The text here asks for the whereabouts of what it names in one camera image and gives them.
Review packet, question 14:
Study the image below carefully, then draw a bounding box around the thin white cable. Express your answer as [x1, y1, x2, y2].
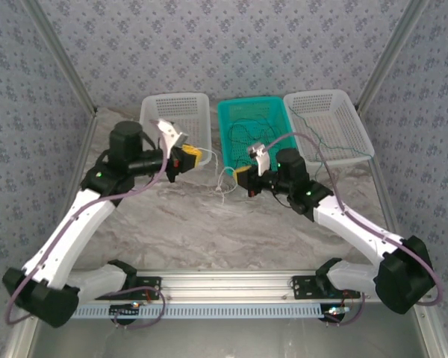
[199, 148, 244, 205]

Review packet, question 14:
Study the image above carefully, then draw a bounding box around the green cable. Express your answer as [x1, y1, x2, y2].
[287, 106, 375, 176]

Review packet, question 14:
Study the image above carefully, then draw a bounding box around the large white perforated plastic basket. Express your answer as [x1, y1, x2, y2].
[139, 92, 213, 168]

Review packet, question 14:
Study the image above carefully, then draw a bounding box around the teal perforated plastic basket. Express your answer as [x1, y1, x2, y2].
[217, 95, 299, 169]

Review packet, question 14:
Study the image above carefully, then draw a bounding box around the small circuit board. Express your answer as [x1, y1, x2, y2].
[323, 306, 350, 324]
[110, 304, 141, 318]

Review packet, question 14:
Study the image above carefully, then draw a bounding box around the lilac right arm cable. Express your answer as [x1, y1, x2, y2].
[263, 132, 444, 307]

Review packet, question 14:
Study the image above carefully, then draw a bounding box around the lilac arm cable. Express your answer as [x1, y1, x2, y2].
[263, 132, 444, 307]
[5, 137, 171, 326]

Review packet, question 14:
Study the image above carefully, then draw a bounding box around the lilac left arm cable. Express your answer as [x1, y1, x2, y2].
[5, 137, 171, 326]

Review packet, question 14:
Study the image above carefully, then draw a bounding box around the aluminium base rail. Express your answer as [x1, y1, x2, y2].
[134, 271, 322, 302]

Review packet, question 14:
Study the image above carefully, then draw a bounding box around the aluminium frame post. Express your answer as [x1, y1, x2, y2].
[24, 0, 99, 113]
[357, 0, 433, 110]

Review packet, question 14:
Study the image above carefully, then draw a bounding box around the white slotted cable duct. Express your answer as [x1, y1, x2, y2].
[71, 301, 329, 320]

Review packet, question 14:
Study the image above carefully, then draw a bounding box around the thin purple base cable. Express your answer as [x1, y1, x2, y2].
[324, 292, 366, 327]
[113, 285, 168, 331]

